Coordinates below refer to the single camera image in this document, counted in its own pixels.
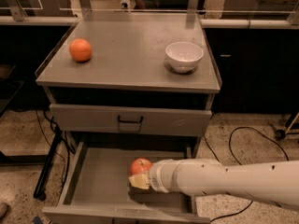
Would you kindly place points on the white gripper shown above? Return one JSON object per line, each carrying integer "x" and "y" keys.
{"x": 156, "y": 175}

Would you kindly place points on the red apple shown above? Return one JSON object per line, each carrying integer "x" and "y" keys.
{"x": 140, "y": 165}

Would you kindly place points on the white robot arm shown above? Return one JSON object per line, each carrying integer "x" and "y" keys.
{"x": 275, "y": 183}

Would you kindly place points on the open grey lower drawer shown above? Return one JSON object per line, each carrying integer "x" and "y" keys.
{"x": 98, "y": 191}

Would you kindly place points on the grey drawer cabinet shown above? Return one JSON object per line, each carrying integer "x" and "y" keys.
{"x": 128, "y": 69}

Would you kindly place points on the closed grey upper drawer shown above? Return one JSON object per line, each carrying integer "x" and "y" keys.
{"x": 103, "y": 119}

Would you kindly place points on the black table leg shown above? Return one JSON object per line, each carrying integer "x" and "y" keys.
{"x": 39, "y": 192}

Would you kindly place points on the white ceramic bowl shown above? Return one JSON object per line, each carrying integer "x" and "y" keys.
{"x": 183, "y": 57}

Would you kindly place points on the orange fruit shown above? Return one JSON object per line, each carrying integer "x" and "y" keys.
{"x": 80, "y": 50}

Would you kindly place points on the small caster wheel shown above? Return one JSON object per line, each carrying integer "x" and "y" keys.
{"x": 280, "y": 134}

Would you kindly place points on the black drawer handle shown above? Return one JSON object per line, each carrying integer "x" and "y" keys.
{"x": 121, "y": 120}

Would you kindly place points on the white horizontal rail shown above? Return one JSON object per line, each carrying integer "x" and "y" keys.
{"x": 248, "y": 24}

